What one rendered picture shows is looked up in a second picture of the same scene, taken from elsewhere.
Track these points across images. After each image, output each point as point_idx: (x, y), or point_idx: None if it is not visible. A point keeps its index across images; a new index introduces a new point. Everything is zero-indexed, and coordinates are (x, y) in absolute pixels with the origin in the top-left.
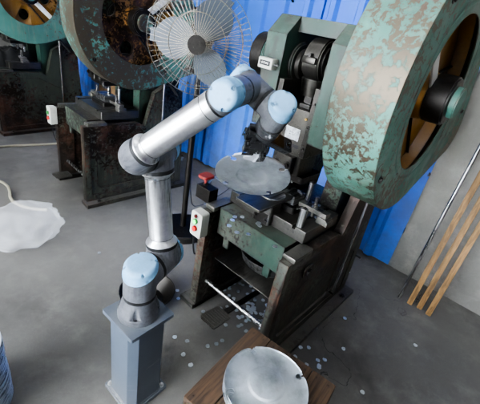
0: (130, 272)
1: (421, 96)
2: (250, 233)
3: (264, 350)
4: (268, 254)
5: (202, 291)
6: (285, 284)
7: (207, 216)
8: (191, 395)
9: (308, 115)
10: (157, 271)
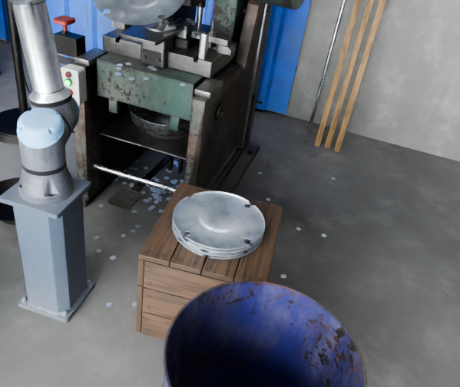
0: (32, 130)
1: None
2: (145, 81)
3: (204, 194)
4: (174, 99)
5: (93, 181)
6: (204, 127)
7: (83, 72)
8: (147, 251)
9: None
10: (64, 125)
